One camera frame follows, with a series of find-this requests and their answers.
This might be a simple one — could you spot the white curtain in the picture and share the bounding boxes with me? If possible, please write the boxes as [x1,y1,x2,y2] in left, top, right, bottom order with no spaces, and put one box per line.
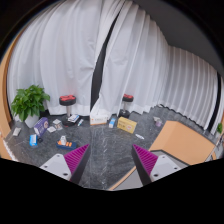
[91,0,224,133]
[7,0,116,115]

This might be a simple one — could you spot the small grey packet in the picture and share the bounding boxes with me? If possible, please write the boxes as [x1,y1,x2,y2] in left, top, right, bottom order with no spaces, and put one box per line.
[13,127,21,137]

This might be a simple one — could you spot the small blue-white carton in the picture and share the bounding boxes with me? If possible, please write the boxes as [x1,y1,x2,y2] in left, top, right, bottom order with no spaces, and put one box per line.
[109,118,116,128]

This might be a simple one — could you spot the yellow cardboard box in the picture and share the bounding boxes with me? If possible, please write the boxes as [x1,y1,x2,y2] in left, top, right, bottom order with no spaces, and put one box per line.
[117,117,137,134]

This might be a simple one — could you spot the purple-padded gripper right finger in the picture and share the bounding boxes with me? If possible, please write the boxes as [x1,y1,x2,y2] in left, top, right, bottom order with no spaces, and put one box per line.
[132,144,182,186]

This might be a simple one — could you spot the red-topped stool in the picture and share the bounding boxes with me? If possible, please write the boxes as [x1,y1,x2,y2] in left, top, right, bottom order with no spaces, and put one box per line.
[119,94,134,118]
[59,95,76,126]

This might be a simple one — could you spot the purple box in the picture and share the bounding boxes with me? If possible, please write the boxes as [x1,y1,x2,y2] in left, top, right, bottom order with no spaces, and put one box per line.
[34,117,49,137]

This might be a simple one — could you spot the right white curtain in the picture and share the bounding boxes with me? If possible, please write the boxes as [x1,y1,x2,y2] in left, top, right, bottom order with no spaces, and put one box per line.
[91,0,224,133]

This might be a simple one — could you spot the wooden desk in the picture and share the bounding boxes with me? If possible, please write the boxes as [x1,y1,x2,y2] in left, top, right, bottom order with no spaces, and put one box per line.
[111,121,217,190]

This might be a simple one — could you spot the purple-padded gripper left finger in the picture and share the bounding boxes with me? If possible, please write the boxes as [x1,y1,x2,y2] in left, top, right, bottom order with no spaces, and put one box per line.
[40,144,90,184]

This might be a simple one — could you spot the white cardboard box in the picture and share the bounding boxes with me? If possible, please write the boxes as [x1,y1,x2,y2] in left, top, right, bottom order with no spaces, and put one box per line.
[90,108,109,125]

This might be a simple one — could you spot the right red-topped stool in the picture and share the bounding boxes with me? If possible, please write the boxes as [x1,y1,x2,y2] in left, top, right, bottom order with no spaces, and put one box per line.
[119,94,134,118]

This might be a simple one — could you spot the green potted plant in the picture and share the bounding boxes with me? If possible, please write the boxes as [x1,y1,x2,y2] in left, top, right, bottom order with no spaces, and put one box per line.
[11,85,50,128]

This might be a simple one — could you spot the left red-topped stool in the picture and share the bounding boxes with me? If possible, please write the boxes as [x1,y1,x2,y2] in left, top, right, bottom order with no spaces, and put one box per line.
[59,95,76,126]

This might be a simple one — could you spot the white-blue box by stool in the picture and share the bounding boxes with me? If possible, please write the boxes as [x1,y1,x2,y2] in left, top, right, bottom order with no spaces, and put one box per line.
[68,114,79,123]

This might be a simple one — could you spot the left white curtain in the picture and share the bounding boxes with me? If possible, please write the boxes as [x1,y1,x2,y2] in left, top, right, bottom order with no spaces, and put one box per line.
[7,0,116,115]

